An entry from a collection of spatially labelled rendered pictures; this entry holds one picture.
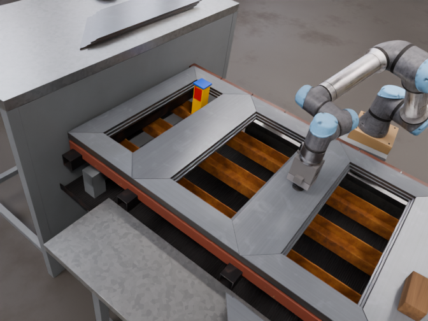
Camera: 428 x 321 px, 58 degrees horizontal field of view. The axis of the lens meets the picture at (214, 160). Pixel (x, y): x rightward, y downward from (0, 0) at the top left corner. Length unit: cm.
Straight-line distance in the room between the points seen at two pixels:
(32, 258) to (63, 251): 93
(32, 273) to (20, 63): 107
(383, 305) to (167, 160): 82
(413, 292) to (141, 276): 77
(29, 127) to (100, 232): 44
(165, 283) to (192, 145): 53
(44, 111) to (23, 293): 99
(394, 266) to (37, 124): 125
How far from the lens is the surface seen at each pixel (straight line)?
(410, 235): 146
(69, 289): 209
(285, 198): 135
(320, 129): 120
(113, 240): 129
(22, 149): 149
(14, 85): 143
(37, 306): 208
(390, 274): 132
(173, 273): 123
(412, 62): 153
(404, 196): 162
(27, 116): 143
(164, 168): 137
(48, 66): 151
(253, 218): 127
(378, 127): 199
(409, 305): 123
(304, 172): 132
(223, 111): 166
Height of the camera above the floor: 181
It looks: 43 degrees down
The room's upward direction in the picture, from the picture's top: 11 degrees clockwise
